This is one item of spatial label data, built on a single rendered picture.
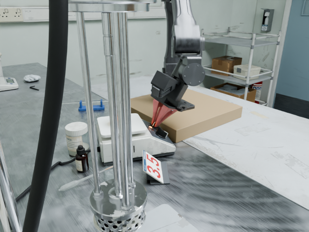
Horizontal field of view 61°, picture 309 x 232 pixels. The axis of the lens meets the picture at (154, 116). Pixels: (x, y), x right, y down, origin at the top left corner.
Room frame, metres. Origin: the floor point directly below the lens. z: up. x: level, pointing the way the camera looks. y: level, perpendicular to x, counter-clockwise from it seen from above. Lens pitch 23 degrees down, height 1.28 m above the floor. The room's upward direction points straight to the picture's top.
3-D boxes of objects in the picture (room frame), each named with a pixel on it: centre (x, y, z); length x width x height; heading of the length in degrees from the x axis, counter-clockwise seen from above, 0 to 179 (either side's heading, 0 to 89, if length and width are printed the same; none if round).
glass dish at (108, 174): (0.52, 0.09, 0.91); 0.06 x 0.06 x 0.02
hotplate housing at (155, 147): (0.65, 0.07, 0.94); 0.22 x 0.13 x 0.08; 107
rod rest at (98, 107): (0.97, 0.25, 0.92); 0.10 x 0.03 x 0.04; 99
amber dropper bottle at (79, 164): (0.55, 0.18, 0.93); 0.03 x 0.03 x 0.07
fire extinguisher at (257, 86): (3.35, -1.35, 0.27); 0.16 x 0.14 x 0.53; 128
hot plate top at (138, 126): (0.64, 0.09, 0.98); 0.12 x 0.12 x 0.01; 17
